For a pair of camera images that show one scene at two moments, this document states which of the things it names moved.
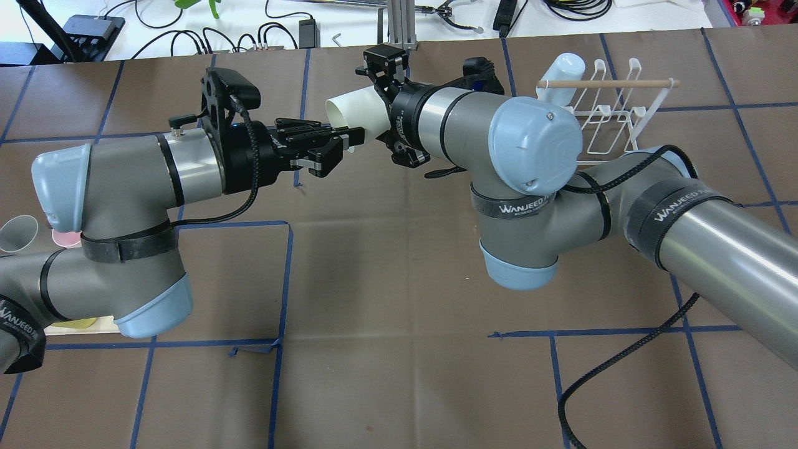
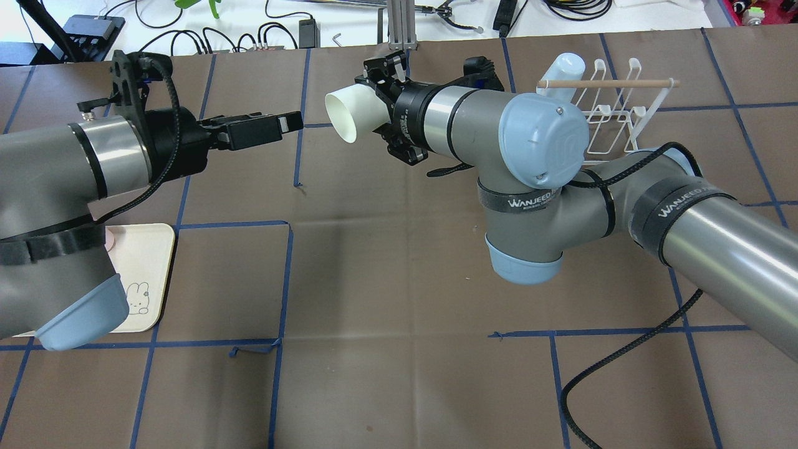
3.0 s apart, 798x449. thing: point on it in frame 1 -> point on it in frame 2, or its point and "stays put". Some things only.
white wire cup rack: [614, 114] stays put
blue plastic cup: [566, 67] stays put
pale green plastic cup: [363, 109] stays put
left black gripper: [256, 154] -> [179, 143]
